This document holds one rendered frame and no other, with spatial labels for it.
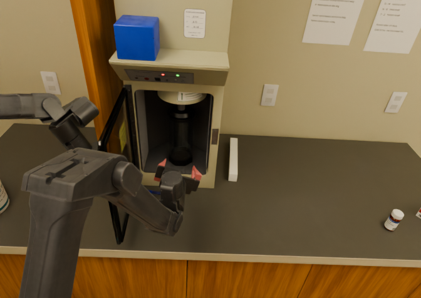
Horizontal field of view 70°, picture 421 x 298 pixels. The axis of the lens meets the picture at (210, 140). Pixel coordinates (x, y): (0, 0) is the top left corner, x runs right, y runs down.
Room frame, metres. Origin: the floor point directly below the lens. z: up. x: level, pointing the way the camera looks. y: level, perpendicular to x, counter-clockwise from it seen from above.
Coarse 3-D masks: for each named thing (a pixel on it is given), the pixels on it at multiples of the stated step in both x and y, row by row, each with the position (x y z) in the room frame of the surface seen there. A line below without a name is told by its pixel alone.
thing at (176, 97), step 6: (162, 96) 0.91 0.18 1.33; (168, 96) 0.90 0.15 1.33; (174, 96) 0.89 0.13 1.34; (180, 96) 0.89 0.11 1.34; (186, 96) 0.89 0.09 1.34; (192, 96) 0.90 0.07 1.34; (198, 96) 0.91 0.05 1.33; (204, 96) 0.94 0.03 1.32; (168, 102) 0.89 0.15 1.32; (174, 102) 0.88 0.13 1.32; (180, 102) 0.88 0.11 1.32; (186, 102) 0.88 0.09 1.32; (192, 102) 0.89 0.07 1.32
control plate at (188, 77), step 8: (128, 72) 0.78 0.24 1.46; (136, 72) 0.78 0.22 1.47; (144, 72) 0.78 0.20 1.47; (152, 72) 0.78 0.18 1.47; (160, 72) 0.77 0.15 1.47; (168, 72) 0.77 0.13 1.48; (176, 72) 0.77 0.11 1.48; (136, 80) 0.83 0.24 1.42; (144, 80) 0.82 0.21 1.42; (152, 80) 0.82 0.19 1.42; (168, 80) 0.82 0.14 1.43; (192, 80) 0.81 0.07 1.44
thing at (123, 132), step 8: (120, 96) 0.77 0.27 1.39; (112, 112) 0.68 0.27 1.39; (120, 112) 0.74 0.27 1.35; (120, 120) 0.73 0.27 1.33; (104, 128) 0.60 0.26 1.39; (120, 128) 0.72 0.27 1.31; (128, 128) 0.81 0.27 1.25; (112, 136) 0.63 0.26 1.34; (120, 136) 0.71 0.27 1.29; (128, 136) 0.80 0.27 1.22; (112, 144) 0.62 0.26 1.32; (120, 144) 0.70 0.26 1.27; (128, 144) 0.79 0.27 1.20; (112, 152) 0.61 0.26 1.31; (120, 152) 0.68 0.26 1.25; (128, 152) 0.78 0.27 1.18; (128, 160) 0.76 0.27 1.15; (112, 208) 0.54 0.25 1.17; (112, 216) 0.54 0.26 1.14; (120, 216) 0.59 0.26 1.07; (120, 224) 0.58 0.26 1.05
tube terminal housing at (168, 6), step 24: (120, 0) 0.86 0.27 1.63; (144, 0) 0.86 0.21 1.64; (168, 0) 0.86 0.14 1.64; (192, 0) 0.87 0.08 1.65; (216, 0) 0.87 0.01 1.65; (168, 24) 0.86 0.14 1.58; (216, 24) 0.87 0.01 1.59; (168, 48) 0.86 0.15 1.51; (192, 48) 0.87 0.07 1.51; (216, 48) 0.87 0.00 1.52; (216, 96) 0.87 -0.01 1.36; (216, 120) 0.87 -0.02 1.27
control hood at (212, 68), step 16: (160, 48) 0.86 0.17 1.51; (112, 64) 0.75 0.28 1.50; (128, 64) 0.75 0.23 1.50; (144, 64) 0.75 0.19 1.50; (160, 64) 0.75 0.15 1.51; (176, 64) 0.75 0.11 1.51; (192, 64) 0.76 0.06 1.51; (208, 64) 0.76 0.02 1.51; (224, 64) 0.77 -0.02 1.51; (128, 80) 0.83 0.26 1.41; (208, 80) 0.81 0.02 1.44; (224, 80) 0.81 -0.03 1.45
